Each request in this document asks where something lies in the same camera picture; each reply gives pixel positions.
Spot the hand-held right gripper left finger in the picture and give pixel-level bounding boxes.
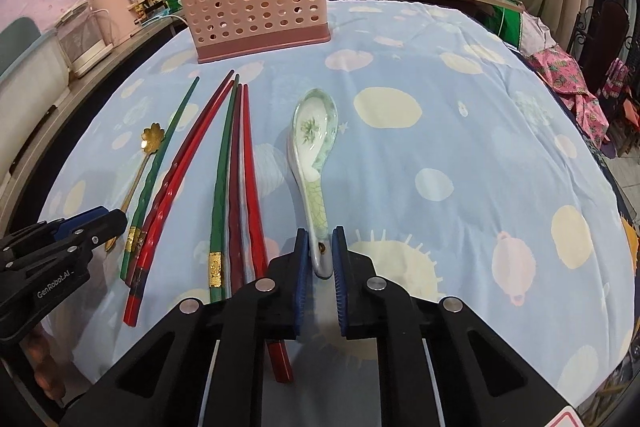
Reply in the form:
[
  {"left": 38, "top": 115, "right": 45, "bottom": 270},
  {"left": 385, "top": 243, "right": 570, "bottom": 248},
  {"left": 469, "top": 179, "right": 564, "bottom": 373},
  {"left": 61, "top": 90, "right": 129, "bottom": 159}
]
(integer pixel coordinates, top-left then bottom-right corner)
[{"left": 60, "top": 228, "right": 308, "bottom": 427}]

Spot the pink patterned cloth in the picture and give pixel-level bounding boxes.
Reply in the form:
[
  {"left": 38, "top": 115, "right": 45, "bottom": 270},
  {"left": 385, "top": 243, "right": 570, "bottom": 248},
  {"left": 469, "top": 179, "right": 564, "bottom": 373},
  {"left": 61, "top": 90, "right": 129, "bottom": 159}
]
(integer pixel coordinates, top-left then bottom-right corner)
[{"left": 520, "top": 14, "right": 611, "bottom": 148}]

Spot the pink electric kettle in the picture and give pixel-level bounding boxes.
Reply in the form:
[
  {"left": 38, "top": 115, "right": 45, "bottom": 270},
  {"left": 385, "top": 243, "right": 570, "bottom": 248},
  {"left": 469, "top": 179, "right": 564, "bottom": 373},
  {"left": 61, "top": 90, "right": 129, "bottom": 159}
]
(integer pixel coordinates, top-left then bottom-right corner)
[{"left": 87, "top": 0, "right": 143, "bottom": 48}]

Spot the green chopstick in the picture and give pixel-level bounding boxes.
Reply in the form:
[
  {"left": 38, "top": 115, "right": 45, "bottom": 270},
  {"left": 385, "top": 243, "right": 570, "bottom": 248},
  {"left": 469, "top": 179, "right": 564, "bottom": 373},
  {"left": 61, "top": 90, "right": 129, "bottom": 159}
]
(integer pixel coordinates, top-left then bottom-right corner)
[
  {"left": 209, "top": 74, "right": 240, "bottom": 304},
  {"left": 119, "top": 77, "right": 201, "bottom": 282}
]

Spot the dark metal chair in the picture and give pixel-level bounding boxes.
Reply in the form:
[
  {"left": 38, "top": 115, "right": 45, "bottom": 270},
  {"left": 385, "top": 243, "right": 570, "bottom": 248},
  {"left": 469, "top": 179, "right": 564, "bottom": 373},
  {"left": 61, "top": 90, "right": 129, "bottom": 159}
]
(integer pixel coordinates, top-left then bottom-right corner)
[{"left": 570, "top": 0, "right": 632, "bottom": 92}]

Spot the wooden side counter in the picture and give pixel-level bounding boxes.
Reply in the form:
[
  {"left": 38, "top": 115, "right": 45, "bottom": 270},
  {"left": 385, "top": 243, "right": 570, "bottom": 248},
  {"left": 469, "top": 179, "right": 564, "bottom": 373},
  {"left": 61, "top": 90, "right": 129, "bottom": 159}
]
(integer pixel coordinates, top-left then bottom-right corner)
[{"left": 0, "top": 14, "right": 186, "bottom": 228}]

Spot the green cloth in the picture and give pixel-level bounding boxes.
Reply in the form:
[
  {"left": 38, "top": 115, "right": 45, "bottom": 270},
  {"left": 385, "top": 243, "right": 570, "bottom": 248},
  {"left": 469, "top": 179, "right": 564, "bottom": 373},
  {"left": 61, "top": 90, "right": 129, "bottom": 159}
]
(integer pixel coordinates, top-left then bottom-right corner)
[{"left": 492, "top": 4, "right": 524, "bottom": 52}]

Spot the person's left hand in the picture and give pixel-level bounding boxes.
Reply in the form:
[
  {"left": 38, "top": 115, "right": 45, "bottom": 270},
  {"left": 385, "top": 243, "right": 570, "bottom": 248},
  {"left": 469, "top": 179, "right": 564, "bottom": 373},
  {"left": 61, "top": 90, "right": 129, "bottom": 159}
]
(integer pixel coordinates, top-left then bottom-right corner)
[{"left": 20, "top": 322, "right": 68, "bottom": 403}]

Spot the pink perforated utensil holder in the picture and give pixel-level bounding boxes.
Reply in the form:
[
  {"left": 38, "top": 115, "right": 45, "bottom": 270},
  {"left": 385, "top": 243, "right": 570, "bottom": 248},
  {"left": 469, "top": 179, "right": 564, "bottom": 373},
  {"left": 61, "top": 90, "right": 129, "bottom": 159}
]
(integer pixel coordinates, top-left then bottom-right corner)
[{"left": 171, "top": 0, "right": 332, "bottom": 65}]

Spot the white toaster oven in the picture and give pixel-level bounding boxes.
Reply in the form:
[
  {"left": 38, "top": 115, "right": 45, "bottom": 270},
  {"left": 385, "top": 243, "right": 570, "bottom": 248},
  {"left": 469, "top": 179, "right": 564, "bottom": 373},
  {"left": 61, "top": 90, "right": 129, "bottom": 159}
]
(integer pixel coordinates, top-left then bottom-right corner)
[{"left": 52, "top": 2, "right": 113, "bottom": 78}]

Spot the dark red chopstick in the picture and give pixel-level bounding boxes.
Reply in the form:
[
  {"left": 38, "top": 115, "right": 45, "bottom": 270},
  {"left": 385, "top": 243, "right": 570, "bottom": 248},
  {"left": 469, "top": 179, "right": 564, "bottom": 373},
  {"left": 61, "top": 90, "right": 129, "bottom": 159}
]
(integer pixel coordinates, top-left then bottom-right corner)
[{"left": 227, "top": 83, "right": 247, "bottom": 295}]

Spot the gold flower-shaped spoon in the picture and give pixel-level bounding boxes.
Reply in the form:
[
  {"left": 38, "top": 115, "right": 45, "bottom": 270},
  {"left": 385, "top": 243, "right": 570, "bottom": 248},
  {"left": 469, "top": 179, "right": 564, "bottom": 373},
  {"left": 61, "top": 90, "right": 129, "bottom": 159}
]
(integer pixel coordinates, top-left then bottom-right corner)
[{"left": 105, "top": 123, "right": 166, "bottom": 253}]

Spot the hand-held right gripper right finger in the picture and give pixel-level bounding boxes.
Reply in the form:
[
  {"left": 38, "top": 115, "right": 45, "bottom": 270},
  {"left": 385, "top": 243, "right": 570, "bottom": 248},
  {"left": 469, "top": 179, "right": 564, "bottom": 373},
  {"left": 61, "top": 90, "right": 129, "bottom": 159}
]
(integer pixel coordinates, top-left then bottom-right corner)
[{"left": 331, "top": 227, "right": 571, "bottom": 427}]

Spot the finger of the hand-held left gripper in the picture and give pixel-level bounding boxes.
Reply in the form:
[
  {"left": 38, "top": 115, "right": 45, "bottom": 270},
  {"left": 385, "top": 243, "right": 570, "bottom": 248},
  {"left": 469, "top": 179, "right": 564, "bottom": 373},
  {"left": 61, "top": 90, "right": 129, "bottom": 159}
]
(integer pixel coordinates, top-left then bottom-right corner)
[
  {"left": 0, "top": 209, "right": 129, "bottom": 299},
  {"left": 0, "top": 206, "right": 110, "bottom": 258}
]

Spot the floral ceramic soup spoon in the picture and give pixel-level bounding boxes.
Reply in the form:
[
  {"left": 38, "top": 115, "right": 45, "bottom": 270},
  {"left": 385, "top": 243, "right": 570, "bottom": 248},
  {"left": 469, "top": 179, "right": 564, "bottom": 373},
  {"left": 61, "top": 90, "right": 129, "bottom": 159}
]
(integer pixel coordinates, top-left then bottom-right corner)
[{"left": 286, "top": 88, "right": 339, "bottom": 280}]

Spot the light blue printed tablecloth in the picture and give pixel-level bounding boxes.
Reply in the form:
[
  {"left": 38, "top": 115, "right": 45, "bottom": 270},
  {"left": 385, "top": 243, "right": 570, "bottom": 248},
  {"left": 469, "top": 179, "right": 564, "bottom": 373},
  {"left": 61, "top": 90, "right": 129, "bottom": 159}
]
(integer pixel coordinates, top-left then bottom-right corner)
[{"left": 37, "top": 0, "right": 626, "bottom": 408}]

